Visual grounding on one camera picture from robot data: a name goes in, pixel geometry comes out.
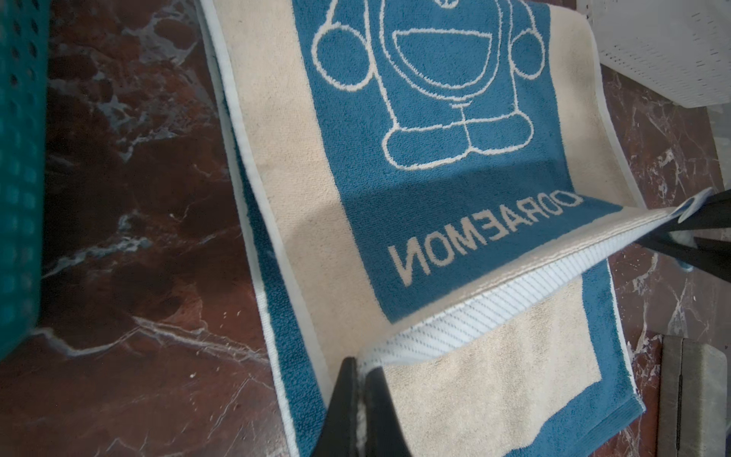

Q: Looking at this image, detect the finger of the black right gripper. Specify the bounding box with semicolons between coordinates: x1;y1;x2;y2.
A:
664;189;730;232
638;235;731;282

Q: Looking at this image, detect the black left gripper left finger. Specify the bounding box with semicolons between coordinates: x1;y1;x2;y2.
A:
311;357;359;457

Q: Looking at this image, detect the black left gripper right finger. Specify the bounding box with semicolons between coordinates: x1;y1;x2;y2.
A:
365;368;411;457

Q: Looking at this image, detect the blue cream Doraemon towel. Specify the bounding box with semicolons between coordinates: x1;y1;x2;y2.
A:
200;1;691;456

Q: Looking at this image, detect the grey stone block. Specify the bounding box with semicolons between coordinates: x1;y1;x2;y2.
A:
657;335;728;456

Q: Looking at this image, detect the white plastic basket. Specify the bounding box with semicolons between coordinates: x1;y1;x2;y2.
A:
577;0;730;109

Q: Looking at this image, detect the teal plastic basket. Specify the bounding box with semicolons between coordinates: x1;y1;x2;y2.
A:
1;0;51;356

